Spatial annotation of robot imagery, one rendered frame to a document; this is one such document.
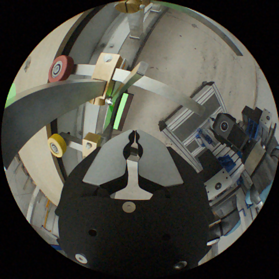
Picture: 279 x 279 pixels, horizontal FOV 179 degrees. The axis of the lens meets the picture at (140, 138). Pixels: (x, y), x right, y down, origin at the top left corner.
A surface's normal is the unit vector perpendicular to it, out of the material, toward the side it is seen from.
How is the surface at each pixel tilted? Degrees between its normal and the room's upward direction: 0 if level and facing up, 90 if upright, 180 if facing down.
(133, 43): 0
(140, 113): 0
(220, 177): 90
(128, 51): 0
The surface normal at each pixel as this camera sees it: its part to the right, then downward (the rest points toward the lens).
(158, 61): 0.02, 0.51
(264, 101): -0.97, -0.19
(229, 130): -0.47, 0.33
